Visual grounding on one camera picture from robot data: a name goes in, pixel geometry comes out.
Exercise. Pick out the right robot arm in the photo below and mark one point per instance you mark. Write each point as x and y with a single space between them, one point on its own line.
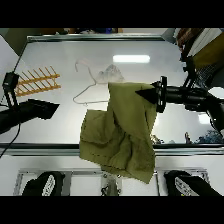
193 95

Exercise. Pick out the pale crumpled bag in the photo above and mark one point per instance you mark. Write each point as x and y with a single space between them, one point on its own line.
111 75

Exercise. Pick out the orange wooden rack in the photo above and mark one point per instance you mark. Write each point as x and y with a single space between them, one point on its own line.
36 83

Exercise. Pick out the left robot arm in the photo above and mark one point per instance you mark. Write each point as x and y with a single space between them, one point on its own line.
10 121

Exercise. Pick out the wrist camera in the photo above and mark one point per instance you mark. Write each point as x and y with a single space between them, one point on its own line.
10 85
190 71

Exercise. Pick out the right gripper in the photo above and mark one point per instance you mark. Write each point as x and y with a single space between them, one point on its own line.
161 95

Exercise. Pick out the silver frame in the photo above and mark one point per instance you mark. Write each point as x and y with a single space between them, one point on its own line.
40 150

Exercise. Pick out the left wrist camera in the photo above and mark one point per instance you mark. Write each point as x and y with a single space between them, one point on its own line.
10 85

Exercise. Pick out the olive green garment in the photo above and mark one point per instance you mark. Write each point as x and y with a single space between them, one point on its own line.
123 133

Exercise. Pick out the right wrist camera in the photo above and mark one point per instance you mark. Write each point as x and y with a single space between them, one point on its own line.
190 71

